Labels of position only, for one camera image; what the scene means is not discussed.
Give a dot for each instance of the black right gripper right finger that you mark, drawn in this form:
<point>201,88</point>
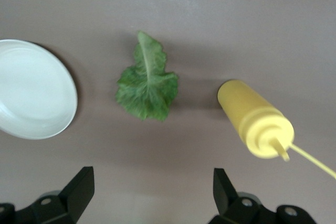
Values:
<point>224,192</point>

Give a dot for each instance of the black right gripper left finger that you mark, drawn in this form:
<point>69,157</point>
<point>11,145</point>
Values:
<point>76,197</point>

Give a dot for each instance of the yellow squeeze bottle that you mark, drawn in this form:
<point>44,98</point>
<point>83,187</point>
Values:
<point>244,103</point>

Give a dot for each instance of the green lettuce leaf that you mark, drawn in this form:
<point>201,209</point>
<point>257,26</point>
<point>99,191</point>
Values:
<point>147,90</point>

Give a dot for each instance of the off-white plate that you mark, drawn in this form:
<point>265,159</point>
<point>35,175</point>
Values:
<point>31,90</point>

